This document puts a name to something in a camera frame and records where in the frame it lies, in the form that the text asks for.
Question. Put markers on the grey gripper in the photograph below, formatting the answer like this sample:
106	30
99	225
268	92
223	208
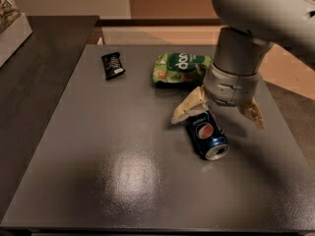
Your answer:
230	87

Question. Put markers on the blue pepsi can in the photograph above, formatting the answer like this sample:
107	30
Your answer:
208	138

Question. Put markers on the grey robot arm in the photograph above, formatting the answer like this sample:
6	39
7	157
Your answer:
251	28

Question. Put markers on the green chip bag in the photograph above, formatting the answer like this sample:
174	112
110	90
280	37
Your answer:
181	68

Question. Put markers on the black snack bar wrapper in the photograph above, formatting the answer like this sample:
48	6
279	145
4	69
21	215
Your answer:
112	65

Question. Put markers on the dark wooden side table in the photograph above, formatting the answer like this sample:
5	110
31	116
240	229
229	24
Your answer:
31	84

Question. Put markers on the white box with snacks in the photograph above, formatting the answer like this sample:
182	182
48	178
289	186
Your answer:
15	29

